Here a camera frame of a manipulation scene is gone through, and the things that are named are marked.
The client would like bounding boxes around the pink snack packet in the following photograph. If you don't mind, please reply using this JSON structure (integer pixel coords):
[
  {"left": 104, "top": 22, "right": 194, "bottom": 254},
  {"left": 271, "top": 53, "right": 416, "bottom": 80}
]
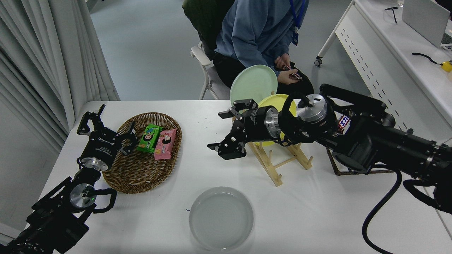
[{"left": 154, "top": 128, "right": 178, "bottom": 161}]

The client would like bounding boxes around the green snack packet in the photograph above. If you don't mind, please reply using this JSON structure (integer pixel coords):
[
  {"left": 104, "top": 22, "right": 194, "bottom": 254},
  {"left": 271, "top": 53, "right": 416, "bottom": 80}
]
[{"left": 137, "top": 123, "right": 164, "bottom": 153}]

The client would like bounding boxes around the black cable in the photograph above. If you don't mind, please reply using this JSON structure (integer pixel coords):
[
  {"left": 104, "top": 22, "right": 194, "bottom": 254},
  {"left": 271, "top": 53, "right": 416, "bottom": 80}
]
[{"left": 412, "top": 52, "right": 444, "bottom": 66}]

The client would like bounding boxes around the small snack bar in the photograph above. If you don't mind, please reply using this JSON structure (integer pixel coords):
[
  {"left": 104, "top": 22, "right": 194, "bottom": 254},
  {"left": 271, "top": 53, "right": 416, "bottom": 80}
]
[{"left": 282, "top": 65, "right": 303, "bottom": 80}]

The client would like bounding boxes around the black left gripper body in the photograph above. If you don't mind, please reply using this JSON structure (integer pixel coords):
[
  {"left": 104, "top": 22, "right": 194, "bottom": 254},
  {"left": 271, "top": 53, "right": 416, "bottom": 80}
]
[{"left": 81, "top": 128, "right": 123, "bottom": 167}]

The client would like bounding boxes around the oval brown wicker basket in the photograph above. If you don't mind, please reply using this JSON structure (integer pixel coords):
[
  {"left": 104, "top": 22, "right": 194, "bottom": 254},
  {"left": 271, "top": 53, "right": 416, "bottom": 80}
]
[{"left": 102, "top": 112, "right": 183, "bottom": 194}]

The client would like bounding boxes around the yellow plate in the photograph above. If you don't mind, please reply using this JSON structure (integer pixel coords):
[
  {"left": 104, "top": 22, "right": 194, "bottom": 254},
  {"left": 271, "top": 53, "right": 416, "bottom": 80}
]
[{"left": 256, "top": 94, "right": 297, "bottom": 147}]

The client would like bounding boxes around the grey pleated curtain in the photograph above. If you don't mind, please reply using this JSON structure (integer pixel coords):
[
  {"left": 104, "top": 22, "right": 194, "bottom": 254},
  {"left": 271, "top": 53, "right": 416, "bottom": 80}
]
[{"left": 0, "top": 0, "right": 120, "bottom": 156}]

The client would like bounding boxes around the person's left hand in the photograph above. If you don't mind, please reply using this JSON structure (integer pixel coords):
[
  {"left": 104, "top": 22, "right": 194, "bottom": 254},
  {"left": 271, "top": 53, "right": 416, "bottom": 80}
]
[{"left": 274, "top": 54, "right": 291, "bottom": 71}]

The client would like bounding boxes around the wooden plate rack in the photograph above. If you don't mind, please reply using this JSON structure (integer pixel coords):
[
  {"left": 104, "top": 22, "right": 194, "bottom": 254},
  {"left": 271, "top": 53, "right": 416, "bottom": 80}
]
[{"left": 231, "top": 90, "right": 313, "bottom": 187}]

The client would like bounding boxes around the snickers bar with chinese print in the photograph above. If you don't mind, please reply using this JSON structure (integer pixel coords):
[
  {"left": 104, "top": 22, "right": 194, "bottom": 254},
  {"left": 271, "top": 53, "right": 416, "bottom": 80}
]
[{"left": 337, "top": 115, "right": 351, "bottom": 134}]

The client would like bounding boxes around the grey plate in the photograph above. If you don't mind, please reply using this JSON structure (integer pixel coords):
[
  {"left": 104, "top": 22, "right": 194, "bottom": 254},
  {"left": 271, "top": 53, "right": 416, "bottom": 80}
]
[{"left": 189, "top": 187, "right": 254, "bottom": 252}]

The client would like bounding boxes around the white chair with dark backrest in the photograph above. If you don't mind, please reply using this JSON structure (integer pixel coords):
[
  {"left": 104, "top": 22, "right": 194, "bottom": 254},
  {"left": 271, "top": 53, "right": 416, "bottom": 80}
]
[{"left": 182, "top": 0, "right": 233, "bottom": 100}]

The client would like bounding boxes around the blue lanyard with badge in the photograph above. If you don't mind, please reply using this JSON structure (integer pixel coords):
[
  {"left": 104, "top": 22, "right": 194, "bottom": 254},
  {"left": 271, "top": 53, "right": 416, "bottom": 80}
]
[{"left": 289, "top": 0, "right": 306, "bottom": 47}]

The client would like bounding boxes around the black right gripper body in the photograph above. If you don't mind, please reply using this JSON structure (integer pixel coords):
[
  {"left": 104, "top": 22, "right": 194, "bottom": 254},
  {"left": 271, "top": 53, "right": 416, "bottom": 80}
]
[{"left": 243, "top": 106, "right": 272, "bottom": 143}]

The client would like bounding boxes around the pale green plate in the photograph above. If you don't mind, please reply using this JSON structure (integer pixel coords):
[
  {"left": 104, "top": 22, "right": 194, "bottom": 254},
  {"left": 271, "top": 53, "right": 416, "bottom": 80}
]
[{"left": 230, "top": 65, "right": 278, "bottom": 106}]

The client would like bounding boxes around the person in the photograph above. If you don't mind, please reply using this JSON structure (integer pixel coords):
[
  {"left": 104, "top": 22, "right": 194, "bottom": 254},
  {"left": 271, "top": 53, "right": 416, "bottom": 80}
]
[{"left": 214, "top": 0, "right": 315, "bottom": 96}]

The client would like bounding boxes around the brown cork mat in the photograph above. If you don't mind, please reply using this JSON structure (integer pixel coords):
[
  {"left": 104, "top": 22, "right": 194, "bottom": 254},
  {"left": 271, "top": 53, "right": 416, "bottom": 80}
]
[{"left": 326, "top": 147, "right": 394, "bottom": 176}]

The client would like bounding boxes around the person's right hand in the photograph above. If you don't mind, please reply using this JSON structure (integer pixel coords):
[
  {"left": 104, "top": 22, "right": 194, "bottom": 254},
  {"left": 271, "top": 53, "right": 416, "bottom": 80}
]
[{"left": 278, "top": 69, "right": 301, "bottom": 85}]

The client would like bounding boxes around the white desk with perforated panel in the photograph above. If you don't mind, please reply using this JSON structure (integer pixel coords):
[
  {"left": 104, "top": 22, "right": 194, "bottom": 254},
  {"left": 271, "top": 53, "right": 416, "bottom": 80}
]
[{"left": 314, "top": 0, "right": 452, "bottom": 145}]

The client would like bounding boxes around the silver laptop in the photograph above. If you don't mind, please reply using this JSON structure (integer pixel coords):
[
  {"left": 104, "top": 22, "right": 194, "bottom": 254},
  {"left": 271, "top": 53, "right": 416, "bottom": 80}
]
[{"left": 402, "top": 0, "right": 452, "bottom": 48}]

